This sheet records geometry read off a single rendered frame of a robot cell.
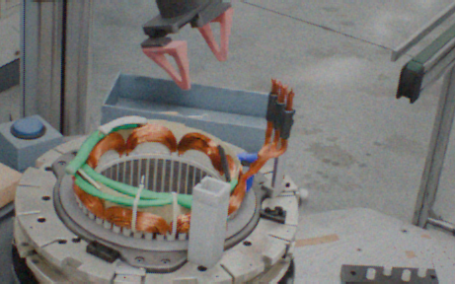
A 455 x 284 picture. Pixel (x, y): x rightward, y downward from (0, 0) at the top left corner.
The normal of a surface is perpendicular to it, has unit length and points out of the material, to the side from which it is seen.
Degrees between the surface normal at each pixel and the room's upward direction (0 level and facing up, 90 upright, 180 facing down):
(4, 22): 91
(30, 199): 0
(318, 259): 0
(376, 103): 0
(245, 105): 90
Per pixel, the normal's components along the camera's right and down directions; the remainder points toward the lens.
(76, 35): 0.37, 0.49
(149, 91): -0.12, 0.48
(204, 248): -0.43, 0.41
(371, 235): 0.10, -0.87
